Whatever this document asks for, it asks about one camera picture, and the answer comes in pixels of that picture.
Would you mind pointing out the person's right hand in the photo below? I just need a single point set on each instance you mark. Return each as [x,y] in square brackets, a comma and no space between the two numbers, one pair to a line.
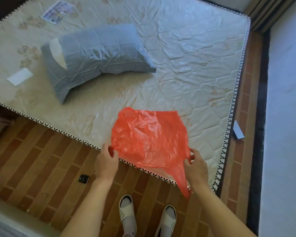
[197,172]

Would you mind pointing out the person's left hand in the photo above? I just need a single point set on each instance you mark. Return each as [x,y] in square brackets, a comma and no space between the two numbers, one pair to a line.
[106,162]

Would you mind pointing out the red plastic bag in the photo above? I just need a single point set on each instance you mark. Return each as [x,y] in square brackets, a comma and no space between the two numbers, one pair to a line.
[150,138]

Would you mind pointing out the person's left forearm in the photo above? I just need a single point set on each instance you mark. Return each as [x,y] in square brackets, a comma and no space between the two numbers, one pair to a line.
[88,209]

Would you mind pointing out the person's right forearm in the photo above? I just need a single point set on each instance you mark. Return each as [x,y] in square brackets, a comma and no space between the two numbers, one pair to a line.
[219,214]

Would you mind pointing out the small black object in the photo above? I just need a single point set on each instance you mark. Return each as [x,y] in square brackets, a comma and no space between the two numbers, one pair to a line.
[83,179]

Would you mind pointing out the white right slipper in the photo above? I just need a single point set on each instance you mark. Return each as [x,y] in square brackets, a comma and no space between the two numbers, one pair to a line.
[166,222]

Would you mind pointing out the white slipper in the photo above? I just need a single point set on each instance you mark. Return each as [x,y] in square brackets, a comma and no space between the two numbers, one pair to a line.
[127,217]
[166,222]

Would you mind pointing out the white left slipper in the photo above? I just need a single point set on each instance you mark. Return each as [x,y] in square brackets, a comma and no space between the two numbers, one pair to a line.
[127,217]

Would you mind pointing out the small white blue box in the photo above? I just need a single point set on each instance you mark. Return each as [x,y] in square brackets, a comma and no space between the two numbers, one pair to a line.
[238,129]

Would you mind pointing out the black baseboard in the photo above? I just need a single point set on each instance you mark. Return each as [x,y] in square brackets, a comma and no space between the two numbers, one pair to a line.
[257,145]

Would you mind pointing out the blue checked pillow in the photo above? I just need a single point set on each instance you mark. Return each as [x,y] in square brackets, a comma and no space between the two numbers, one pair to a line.
[98,54]

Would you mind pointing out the pale pink plastic stool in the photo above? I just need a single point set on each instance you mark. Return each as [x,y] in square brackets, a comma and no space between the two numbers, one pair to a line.
[0,130]

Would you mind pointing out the white quilted mattress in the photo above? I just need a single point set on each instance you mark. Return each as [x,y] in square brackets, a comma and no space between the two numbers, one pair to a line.
[187,59]

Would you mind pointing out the white paper card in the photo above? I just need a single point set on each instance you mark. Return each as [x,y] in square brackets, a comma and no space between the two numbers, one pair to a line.
[19,76]

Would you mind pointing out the printed paper leaflet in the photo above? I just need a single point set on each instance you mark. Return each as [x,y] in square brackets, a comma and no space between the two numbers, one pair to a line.
[58,11]

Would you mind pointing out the beige striped curtain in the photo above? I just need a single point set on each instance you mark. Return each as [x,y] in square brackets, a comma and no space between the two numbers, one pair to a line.
[266,12]

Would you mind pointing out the dark brown bed frame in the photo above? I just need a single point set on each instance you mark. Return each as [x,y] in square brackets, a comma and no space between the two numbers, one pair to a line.
[0,7]

